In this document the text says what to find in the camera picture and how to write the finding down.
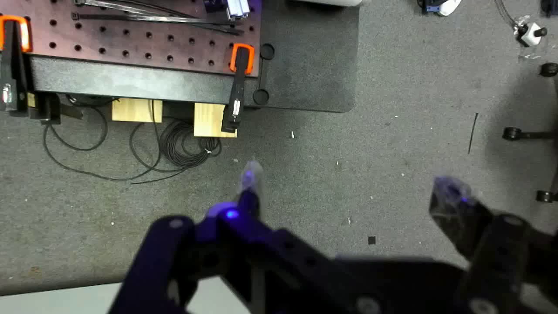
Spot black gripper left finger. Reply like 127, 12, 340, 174
110, 160, 335, 314

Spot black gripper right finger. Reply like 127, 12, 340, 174
427, 174, 558, 314

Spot black office chair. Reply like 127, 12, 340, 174
501, 59, 558, 205

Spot thin black strip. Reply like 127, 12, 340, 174
466, 109, 481, 156

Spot light wooden block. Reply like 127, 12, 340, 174
192, 100, 239, 141
110, 97, 166, 125

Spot black round foot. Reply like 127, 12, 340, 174
251, 87, 272, 107
258, 41, 277, 60

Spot orange black bar clamp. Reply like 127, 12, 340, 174
0, 13, 35, 118
222, 41, 258, 134

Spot dark grey floor mat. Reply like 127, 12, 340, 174
243, 0, 361, 114

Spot grey metal mounting plate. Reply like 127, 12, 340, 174
28, 53, 258, 107

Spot small white black device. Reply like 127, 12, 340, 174
513, 19, 549, 48

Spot white blue small item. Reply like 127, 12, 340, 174
222, 0, 253, 22

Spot brown perforated mounting board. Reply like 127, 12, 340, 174
0, 0, 262, 76

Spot blue white object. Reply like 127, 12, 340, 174
417, 0, 464, 19

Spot black metal rods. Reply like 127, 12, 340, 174
72, 0, 248, 36

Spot coiled black cable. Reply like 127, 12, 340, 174
155, 116, 225, 172

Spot loose black cable loop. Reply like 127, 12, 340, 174
42, 106, 164, 184

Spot thin grey cable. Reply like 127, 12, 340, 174
494, 0, 520, 27

